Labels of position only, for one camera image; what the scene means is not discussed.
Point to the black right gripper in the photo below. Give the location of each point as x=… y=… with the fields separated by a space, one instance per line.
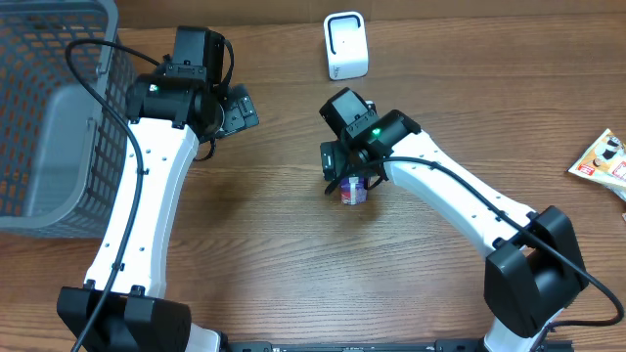
x=334 y=164

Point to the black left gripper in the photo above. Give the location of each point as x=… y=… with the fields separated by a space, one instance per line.
x=240 y=109

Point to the red purple snack packet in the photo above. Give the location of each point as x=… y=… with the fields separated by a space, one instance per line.
x=353 y=190

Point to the yellow orange snack bag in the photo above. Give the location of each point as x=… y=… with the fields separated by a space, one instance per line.
x=603 y=163

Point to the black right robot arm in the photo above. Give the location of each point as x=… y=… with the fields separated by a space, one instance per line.
x=532 y=259

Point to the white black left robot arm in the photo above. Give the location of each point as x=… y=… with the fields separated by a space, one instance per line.
x=187 y=100

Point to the white barcode scanner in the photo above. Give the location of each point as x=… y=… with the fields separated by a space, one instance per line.
x=346 y=45

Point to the grey plastic mesh basket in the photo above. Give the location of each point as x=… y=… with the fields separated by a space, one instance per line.
x=61 y=153

